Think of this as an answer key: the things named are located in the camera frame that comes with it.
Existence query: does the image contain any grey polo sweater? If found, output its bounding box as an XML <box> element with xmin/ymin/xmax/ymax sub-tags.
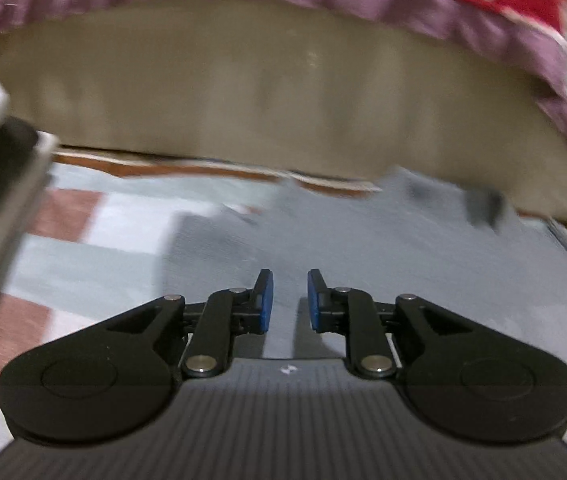
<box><xmin>161</xmin><ymin>169</ymin><xmax>567</xmax><ymax>362</ymax></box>

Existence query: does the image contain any beige mattress side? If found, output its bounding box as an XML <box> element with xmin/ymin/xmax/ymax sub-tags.
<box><xmin>0</xmin><ymin>0</ymin><xmax>567</xmax><ymax>221</ymax></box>

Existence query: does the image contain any checkered pink white blanket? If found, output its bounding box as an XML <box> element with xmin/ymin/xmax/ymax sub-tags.
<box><xmin>0</xmin><ymin>148</ymin><xmax>385</xmax><ymax>466</ymax></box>

